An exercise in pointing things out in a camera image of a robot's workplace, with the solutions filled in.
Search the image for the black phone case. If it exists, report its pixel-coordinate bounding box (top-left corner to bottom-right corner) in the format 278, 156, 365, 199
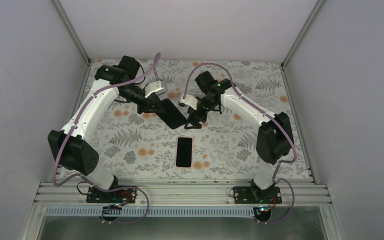
156, 98, 187, 130

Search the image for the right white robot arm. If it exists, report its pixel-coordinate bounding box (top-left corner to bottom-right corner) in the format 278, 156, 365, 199
178, 71, 295, 204

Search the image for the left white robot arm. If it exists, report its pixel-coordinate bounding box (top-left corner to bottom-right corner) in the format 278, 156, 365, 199
47, 53, 166, 203

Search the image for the floral patterned table mat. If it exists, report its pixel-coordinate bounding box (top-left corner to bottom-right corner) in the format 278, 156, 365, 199
57, 58, 312, 181

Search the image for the pink-edged black smartphone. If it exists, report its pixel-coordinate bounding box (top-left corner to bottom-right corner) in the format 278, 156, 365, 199
175, 137, 193, 168

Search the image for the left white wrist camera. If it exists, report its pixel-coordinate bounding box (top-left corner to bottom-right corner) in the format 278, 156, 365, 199
144, 80, 167, 98

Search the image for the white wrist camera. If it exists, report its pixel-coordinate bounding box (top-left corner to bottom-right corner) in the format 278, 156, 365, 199
178, 93, 199, 110
144, 80, 167, 98

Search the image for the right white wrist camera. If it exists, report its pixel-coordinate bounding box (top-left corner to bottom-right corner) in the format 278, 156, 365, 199
178, 93, 199, 110

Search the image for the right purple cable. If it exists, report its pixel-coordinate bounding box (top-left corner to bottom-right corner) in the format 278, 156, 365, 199
182, 62, 298, 225

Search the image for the purple cable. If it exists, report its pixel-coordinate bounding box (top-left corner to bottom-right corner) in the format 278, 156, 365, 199
51, 52, 162, 225
182, 62, 298, 225

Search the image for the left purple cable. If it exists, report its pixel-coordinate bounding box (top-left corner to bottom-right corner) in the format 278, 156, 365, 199
51, 52, 162, 225

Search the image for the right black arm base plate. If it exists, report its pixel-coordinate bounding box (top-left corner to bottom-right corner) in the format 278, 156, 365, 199
231, 186, 283, 205

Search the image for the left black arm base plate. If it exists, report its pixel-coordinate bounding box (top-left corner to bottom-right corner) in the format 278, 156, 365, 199
86, 186, 137, 204

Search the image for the aluminium rail frame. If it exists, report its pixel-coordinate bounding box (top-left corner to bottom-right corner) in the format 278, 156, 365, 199
33, 179, 332, 207

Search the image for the white slotted cable duct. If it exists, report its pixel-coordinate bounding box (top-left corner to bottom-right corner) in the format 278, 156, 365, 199
45, 206, 254, 218

